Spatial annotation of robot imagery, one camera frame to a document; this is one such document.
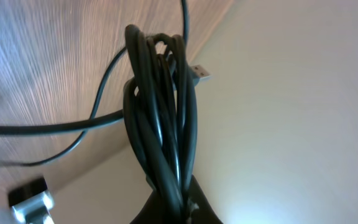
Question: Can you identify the black USB cable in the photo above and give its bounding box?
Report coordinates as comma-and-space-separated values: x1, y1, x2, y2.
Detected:
0, 0, 213, 224

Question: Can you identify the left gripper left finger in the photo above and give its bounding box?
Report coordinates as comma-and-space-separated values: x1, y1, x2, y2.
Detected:
129, 175, 186, 224

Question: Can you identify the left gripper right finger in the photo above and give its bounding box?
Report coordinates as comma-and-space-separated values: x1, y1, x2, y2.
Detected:
186, 176, 223, 224

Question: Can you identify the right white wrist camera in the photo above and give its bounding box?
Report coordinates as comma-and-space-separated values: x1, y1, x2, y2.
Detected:
7, 177, 55, 224

